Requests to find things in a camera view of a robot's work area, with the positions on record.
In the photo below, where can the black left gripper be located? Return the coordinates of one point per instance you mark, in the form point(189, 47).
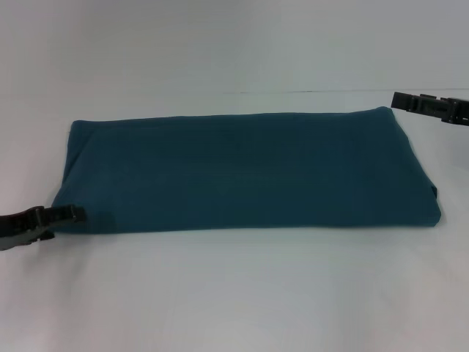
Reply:
point(18, 227)

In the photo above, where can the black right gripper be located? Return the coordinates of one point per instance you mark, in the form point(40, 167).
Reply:
point(458, 111)

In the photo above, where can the teal blue shirt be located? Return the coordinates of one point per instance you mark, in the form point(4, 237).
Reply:
point(238, 165)

